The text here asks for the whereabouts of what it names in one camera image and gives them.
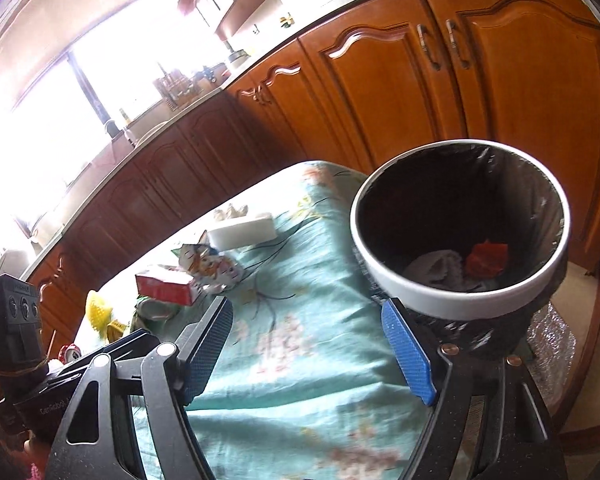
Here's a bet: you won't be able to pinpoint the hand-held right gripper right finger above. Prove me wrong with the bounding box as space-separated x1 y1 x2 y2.
380 298 567 480

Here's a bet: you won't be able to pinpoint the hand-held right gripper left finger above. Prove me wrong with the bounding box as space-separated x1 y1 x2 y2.
45 296 234 480

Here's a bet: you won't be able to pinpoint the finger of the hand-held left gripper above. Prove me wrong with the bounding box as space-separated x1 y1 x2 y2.
100 329 162 357

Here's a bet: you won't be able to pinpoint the white bin with black bag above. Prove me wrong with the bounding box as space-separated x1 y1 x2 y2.
350 139 571 361

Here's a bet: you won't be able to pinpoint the red box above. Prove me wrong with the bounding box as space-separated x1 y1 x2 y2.
135 265 206 307

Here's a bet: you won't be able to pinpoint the snack wrapper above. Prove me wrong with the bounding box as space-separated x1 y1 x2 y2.
172 242 246 293

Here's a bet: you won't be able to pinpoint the white box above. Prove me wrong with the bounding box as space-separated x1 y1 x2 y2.
206 212 276 251

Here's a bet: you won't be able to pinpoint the yellow mesh item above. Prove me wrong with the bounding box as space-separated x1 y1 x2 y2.
85 290 113 333

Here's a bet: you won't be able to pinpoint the white countertop appliance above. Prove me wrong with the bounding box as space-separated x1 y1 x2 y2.
0 250 36 291

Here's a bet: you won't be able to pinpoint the white crumpled tissue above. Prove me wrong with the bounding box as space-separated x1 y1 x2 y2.
404 250 468 291

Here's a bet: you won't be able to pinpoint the teal floral tablecloth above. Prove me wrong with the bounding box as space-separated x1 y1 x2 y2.
75 160 461 480

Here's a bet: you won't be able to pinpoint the red wrapper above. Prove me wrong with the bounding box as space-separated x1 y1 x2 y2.
466 241 510 278

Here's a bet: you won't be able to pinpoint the crumpled white paper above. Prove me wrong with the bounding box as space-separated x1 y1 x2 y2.
215 202 251 221

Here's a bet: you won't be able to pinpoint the bubble wrap sheet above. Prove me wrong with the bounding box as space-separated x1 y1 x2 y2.
525 305 578 401

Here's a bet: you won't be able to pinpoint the sink faucet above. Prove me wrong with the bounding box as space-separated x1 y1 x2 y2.
105 119 131 143

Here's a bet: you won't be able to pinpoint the kitchen window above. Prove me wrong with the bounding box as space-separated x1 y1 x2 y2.
0 10 241 231

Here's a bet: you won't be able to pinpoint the wooden knife block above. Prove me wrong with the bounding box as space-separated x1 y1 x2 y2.
152 72 201 108

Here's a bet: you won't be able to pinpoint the wooden lower kitchen cabinets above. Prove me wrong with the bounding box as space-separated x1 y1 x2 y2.
20 0 600 341

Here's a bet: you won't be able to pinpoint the grey kitchen countertop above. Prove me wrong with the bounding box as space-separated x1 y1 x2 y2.
15 0 561 281

